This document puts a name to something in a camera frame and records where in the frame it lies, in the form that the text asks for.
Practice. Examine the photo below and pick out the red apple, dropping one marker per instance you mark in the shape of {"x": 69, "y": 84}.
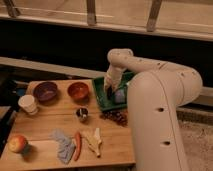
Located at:
{"x": 17, "y": 143}

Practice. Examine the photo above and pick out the white paper cup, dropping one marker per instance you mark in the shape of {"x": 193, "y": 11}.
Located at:
{"x": 28, "y": 104}

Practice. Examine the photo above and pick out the orange carrot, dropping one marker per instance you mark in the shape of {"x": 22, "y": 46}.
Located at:
{"x": 78, "y": 141}

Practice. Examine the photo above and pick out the green tray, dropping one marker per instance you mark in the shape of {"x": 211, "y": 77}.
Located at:
{"x": 101, "y": 96}

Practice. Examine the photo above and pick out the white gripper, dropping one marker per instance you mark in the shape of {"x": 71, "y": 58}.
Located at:
{"x": 112, "y": 80}

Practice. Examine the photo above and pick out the dark grape bunch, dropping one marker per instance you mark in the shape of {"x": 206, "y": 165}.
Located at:
{"x": 120, "y": 118}

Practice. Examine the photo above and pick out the pale blue sponge block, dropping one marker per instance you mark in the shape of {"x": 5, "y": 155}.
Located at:
{"x": 120, "y": 96}

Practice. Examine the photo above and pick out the purple bowl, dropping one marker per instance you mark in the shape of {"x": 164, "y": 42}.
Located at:
{"x": 45, "y": 91}

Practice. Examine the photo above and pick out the grey blue cloth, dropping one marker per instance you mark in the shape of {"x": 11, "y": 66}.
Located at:
{"x": 66, "y": 147}

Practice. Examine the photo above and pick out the orange bowl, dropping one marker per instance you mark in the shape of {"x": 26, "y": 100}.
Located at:
{"x": 78, "y": 91}

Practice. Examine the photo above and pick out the small metal cup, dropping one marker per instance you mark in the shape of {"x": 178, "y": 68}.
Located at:
{"x": 82, "y": 114}

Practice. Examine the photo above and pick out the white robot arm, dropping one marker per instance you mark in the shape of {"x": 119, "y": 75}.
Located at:
{"x": 153, "y": 95}

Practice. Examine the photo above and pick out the wooden board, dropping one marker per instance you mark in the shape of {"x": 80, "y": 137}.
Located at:
{"x": 116, "y": 147}

